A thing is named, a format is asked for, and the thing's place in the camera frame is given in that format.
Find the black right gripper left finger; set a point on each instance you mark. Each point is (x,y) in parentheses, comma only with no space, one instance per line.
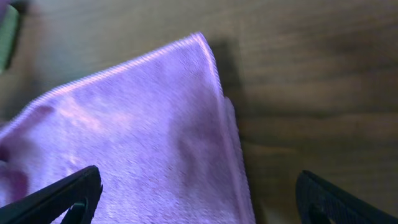
(76,196)

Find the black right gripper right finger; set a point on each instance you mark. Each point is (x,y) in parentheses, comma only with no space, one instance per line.
(319,201)

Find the purple microfiber cloth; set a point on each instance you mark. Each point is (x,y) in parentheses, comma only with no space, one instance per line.
(159,129)

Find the folded green cloth under stack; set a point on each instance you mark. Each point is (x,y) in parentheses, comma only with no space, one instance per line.
(9,27)

